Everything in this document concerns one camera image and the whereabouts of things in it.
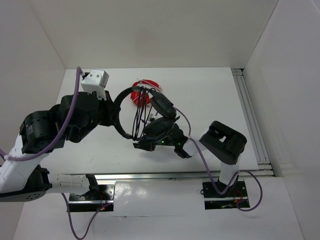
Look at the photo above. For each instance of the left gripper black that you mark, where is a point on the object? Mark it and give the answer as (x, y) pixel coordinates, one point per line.
(111, 109)

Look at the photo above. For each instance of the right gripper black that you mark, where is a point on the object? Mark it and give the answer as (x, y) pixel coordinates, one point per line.
(147, 145)

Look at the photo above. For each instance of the black headset with cable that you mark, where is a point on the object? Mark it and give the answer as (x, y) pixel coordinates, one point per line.
(160, 109)

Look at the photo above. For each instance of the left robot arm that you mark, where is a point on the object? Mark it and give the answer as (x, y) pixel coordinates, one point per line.
(44, 131)

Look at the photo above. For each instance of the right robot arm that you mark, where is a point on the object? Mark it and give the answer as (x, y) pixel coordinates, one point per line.
(223, 142)

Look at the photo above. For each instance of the red headphones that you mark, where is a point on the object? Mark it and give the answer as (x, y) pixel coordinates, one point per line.
(149, 85)

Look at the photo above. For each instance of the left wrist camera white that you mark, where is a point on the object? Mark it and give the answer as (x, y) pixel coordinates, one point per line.
(94, 82)

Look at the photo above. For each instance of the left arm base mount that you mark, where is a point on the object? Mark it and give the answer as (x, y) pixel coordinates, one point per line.
(100, 196)

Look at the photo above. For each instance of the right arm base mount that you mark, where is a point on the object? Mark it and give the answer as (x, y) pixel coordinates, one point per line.
(236, 195)

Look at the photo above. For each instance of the aluminium rail right side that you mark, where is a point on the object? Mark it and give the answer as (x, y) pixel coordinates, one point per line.
(257, 141)

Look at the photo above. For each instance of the aluminium rail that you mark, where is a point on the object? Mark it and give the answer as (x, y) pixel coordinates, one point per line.
(155, 176)
(257, 141)

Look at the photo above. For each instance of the aluminium rail front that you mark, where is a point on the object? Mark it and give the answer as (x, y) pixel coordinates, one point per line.
(155, 176)

